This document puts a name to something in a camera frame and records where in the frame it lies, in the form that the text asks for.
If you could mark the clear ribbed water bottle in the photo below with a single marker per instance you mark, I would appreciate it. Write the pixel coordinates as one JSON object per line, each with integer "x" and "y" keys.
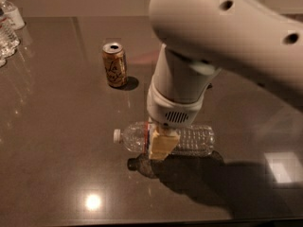
{"x": 8, "y": 38}

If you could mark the clear plastic water bottle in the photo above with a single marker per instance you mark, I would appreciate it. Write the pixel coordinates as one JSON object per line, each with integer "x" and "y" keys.
{"x": 195, "y": 140}

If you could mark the water bottle with white label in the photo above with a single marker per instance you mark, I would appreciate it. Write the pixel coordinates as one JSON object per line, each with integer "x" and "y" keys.
{"x": 13, "y": 14}

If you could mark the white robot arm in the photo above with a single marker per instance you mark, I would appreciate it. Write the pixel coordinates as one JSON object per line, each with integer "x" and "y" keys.
{"x": 199, "y": 38}

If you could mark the gold soda can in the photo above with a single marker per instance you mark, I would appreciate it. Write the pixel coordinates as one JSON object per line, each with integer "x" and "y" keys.
{"x": 114, "y": 60}

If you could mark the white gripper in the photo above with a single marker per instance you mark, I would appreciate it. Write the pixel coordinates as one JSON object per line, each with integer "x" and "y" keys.
{"x": 167, "y": 111}

